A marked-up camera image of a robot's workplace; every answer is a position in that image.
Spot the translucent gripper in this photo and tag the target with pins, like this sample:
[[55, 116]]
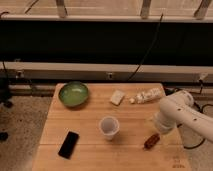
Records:
[[166, 139]]

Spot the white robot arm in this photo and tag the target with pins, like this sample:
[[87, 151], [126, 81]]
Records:
[[177, 107]]

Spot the black rectangular phone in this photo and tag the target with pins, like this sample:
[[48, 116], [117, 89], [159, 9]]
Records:
[[68, 145]]

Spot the wooden table board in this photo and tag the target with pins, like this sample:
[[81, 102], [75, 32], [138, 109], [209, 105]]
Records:
[[92, 151]]

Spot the green bowl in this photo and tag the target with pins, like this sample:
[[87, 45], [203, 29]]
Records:
[[73, 94]]

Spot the white sponge block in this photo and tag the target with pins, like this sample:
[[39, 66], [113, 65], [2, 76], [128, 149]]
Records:
[[117, 97]]

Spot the grey metal rail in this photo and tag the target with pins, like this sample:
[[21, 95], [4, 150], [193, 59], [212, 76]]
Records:
[[106, 72]]

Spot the white crumpled tube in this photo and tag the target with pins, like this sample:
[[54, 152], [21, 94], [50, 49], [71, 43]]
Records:
[[146, 96]]

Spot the red-brown pepper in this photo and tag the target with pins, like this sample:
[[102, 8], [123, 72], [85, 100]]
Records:
[[151, 141]]

